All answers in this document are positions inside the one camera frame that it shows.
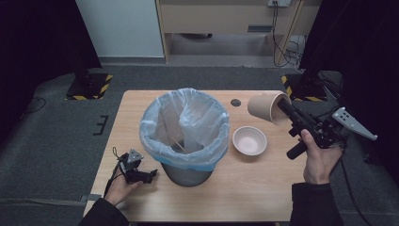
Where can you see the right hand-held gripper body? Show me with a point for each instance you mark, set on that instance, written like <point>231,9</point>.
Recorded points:
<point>329,133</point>

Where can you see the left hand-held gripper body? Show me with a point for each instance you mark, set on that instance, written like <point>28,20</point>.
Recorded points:
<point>132,163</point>

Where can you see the brown paper cup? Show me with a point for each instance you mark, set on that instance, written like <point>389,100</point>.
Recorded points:
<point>262,108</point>

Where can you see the grey trash bin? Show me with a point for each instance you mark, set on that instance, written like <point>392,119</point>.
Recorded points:
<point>186,177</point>

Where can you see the white disposable bowl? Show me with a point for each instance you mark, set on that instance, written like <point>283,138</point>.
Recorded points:
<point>249,141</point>

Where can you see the trash bin with blue bag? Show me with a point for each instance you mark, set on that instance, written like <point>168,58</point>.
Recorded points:
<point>200,122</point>

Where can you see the person's left hand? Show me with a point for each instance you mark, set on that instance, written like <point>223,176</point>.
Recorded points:
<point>118,190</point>

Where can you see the person's right hand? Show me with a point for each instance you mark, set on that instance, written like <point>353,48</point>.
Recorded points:
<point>323,163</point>

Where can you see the black striped stand base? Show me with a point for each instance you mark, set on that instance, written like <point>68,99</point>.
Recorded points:
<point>306,91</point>
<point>89,88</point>

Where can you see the grey tape strip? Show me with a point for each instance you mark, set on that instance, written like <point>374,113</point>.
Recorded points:
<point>91,197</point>

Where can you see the dark round table grommet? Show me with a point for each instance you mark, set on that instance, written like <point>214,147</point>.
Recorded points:
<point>235,102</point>

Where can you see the black curtain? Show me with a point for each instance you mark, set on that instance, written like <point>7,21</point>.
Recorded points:
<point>37,47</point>
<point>360,47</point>

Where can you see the white power outlet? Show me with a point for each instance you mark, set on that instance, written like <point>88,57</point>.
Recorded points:
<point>279,2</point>

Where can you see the light wooden desk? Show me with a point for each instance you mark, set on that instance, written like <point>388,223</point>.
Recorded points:
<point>213,19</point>

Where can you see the white partition panel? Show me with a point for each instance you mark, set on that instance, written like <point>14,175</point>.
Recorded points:
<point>119,28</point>

